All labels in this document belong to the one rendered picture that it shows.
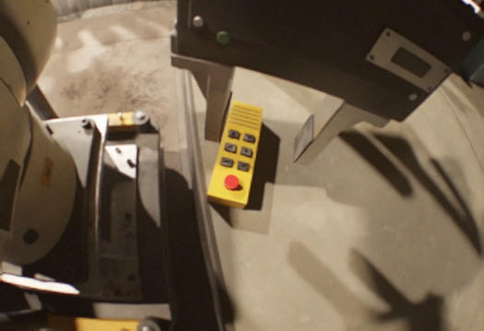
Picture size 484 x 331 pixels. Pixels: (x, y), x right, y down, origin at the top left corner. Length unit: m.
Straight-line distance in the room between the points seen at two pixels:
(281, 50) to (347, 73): 0.05
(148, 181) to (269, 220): 0.56
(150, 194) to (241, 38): 0.80
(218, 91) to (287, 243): 0.34
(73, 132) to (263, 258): 0.61
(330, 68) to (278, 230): 0.38
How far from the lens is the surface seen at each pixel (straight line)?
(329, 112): 0.30
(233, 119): 0.53
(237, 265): 0.47
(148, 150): 0.99
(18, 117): 0.35
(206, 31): 0.18
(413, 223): 0.75
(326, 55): 0.18
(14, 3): 0.42
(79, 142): 0.72
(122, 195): 0.92
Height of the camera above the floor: 1.17
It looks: 59 degrees down
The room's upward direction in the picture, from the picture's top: 20 degrees clockwise
